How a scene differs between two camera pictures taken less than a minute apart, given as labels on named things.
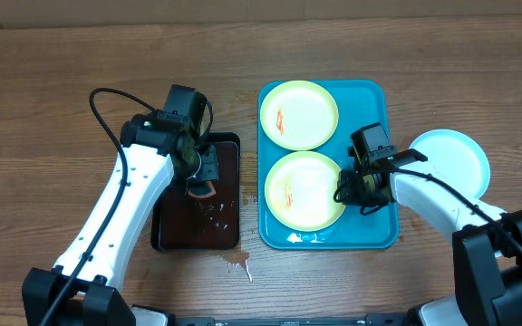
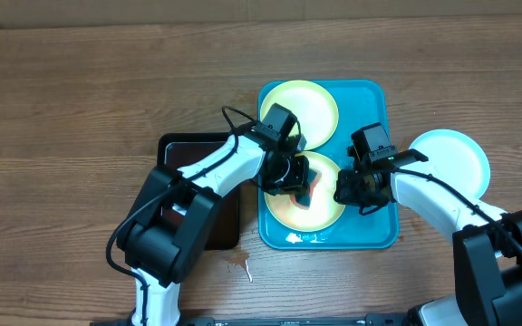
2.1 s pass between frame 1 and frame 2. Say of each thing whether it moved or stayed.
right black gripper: stayed
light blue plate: stayed
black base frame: stayed
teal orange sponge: moved
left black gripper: moved
